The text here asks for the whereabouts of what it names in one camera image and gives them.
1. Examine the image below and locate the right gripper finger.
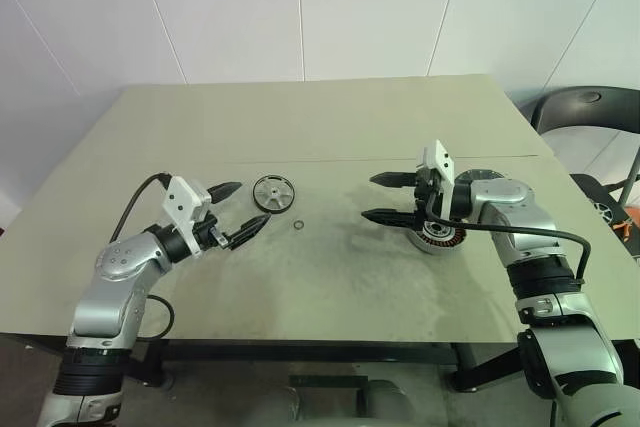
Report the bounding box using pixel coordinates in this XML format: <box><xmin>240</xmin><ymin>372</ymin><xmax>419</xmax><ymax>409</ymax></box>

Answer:
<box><xmin>368</xmin><ymin>170</ymin><xmax>418</xmax><ymax>189</ymax></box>
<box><xmin>360</xmin><ymin>207</ymin><xmax>418</xmax><ymax>229</ymax></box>

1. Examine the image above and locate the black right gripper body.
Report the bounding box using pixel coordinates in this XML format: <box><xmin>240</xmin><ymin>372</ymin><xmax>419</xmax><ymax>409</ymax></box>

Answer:
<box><xmin>412</xmin><ymin>170</ymin><xmax>438</xmax><ymax>229</ymax></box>

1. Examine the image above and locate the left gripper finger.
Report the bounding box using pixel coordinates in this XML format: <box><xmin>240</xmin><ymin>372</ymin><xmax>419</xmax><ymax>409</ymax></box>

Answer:
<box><xmin>208</xmin><ymin>180</ymin><xmax>244</xmax><ymax>205</ymax></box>
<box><xmin>227</xmin><ymin>212</ymin><xmax>272</xmax><ymax>252</ymax></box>

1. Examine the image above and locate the black white wheel object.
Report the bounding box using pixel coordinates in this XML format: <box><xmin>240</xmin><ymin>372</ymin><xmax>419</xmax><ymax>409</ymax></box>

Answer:
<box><xmin>589</xmin><ymin>196</ymin><xmax>617</xmax><ymax>223</ymax></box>

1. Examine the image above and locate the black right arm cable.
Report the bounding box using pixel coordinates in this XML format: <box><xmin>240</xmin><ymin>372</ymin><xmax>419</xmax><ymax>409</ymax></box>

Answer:
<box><xmin>424</xmin><ymin>196</ymin><xmax>591</xmax><ymax>283</ymax></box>

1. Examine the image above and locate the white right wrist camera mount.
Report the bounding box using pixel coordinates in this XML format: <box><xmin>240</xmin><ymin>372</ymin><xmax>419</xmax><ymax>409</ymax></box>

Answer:
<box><xmin>414</xmin><ymin>139</ymin><xmax>456</xmax><ymax>221</ymax></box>

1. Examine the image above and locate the black folding chair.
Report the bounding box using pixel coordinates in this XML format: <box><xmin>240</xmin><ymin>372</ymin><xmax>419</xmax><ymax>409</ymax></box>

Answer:
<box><xmin>529</xmin><ymin>85</ymin><xmax>640</xmax><ymax>211</ymax></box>

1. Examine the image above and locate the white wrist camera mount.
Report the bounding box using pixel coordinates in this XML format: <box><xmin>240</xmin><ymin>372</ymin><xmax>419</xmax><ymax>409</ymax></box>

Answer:
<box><xmin>414</xmin><ymin>139</ymin><xmax>456</xmax><ymax>221</ymax></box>
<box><xmin>162</xmin><ymin>175</ymin><xmax>214</xmax><ymax>254</ymax></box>

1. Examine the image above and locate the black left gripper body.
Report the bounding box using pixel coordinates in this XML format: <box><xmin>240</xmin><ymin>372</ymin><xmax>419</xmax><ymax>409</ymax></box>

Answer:
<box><xmin>192</xmin><ymin>214</ymin><xmax>237</xmax><ymax>252</ymax></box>

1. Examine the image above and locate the black metal table frame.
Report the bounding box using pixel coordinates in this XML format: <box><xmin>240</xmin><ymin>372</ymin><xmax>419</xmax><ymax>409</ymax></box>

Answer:
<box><xmin>0</xmin><ymin>331</ymin><xmax>640</xmax><ymax>393</ymax></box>

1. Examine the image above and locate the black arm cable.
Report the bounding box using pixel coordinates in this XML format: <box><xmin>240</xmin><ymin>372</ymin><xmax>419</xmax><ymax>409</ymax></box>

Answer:
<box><xmin>424</xmin><ymin>196</ymin><xmax>591</xmax><ymax>283</ymax></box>
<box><xmin>108</xmin><ymin>173</ymin><xmax>175</xmax><ymax>343</ymax></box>

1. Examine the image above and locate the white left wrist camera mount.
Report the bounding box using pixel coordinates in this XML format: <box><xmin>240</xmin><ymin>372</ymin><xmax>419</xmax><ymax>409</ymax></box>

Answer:
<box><xmin>162</xmin><ymin>175</ymin><xmax>214</xmax><ymax>254</ymax></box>

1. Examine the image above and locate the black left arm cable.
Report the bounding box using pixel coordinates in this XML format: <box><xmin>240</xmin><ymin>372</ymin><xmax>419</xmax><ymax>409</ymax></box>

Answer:
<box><xmin>108</xmin><ymin>173</ymin><xmax>175</xmax><ymax>343</ymax></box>

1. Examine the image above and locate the black round wheel disc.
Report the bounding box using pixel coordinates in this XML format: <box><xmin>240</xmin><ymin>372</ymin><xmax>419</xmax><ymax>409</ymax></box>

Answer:
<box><xmin>251</xmin><ymin>174</ymin><xmax>292</xmax><ymax>213</ymax></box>

